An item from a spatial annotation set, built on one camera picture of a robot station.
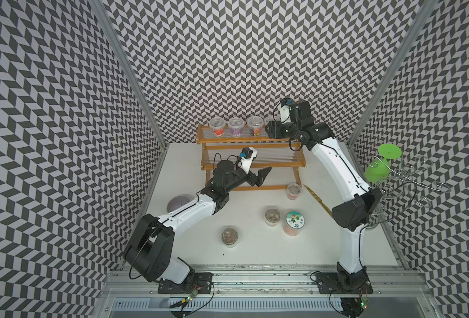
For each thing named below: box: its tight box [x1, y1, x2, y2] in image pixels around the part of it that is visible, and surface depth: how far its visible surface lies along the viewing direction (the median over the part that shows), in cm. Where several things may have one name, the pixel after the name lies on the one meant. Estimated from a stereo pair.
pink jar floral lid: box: [282, 210, 306, 237], surface depth 82 cm
